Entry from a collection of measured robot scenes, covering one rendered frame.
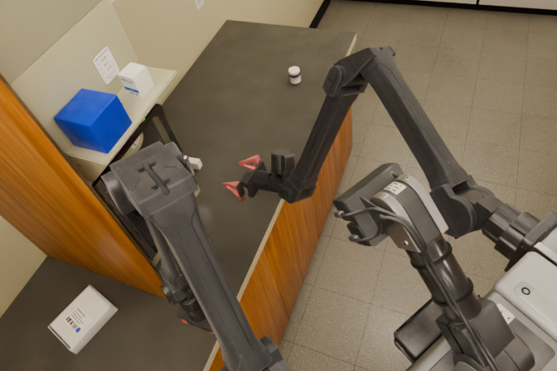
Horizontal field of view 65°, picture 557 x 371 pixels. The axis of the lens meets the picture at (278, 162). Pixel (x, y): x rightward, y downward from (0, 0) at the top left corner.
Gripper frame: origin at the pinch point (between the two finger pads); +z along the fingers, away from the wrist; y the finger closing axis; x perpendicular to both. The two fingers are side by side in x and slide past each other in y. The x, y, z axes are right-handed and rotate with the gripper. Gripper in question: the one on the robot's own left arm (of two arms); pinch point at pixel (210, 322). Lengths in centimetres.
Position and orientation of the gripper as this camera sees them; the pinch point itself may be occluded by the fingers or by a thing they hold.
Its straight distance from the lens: 118.7
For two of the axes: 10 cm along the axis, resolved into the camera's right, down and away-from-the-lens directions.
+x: -3.6, 7.5, -5.5
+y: -9.2, -2.0, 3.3
